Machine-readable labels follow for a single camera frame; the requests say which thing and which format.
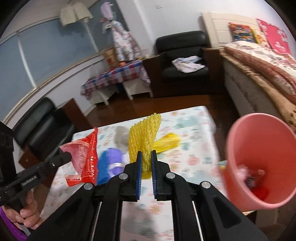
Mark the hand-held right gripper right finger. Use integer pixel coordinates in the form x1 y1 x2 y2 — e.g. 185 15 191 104
151 149 270 241

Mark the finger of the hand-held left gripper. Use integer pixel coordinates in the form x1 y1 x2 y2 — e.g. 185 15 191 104
35 152 73 180

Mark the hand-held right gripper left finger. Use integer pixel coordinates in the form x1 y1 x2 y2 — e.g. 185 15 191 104
28 151 142 241

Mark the red plastic bag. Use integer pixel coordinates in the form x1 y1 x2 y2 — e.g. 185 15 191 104
59 127 99 187

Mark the blue purple plastic bag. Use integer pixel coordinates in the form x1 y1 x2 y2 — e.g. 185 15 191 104
97 147 126 186

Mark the yellow bubble wrap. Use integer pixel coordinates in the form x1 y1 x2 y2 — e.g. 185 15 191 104
128 113 162 180

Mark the yellow plastic bag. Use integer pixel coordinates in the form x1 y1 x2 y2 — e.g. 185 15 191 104
153 132 182 153

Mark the pink plastic bucket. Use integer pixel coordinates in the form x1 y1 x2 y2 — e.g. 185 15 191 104
222 113 296 210

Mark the red foam net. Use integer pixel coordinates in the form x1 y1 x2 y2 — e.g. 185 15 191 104
251 186 270 200

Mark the person's left hand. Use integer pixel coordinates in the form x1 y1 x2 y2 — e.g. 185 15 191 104
5 194 43 230

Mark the black leather sofa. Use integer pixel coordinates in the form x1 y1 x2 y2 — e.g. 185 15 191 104
13 97 79 163

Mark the bear and flower print tablecloth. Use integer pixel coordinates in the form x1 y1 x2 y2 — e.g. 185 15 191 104
42 105 229 241

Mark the white side table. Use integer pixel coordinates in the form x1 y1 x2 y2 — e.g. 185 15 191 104
91 80 153 106

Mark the checked tablecloth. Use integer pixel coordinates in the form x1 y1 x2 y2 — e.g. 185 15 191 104
80 61 151 99

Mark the large window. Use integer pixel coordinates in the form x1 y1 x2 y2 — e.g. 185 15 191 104
0 0 130 126

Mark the brown paper bag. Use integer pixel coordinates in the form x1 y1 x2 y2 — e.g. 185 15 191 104
102 47 118 70

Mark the pale crumpled cloth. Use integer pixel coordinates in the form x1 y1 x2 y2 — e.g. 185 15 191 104
173 56 206 73

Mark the pale puffy jacket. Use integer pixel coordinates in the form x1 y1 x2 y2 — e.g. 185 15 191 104
112 20 141 62

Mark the black leather armchair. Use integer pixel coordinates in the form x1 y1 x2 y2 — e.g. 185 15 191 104
142 31 223 98

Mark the brown leaf pattern blanket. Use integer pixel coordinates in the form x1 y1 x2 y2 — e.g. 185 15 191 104
222 53 296 137

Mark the beige knitted garment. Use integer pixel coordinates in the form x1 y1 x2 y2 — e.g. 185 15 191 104
60 2 94 27

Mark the pale hanging hat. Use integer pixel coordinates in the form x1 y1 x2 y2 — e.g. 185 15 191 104
100 2 116 30

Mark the dotted quilt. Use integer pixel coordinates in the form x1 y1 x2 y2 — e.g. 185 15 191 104
224 43 296 105

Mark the white bed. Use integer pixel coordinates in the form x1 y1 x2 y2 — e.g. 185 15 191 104
200 11 296 130

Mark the colourful patterned pillow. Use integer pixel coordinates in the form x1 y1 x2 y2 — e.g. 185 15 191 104
228 22 257 43

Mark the yellow pillow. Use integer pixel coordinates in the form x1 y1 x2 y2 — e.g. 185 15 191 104
252 30 266 45

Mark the pink flower pillow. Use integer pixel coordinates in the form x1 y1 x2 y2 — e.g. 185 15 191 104
256 19 289 55

